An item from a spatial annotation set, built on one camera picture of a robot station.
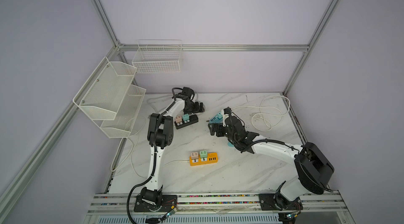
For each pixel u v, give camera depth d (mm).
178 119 980
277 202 656
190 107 910
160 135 626
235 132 648
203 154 830
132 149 904
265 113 1077
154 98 1181
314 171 440
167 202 744
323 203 751
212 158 851
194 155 819
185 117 983
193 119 1029
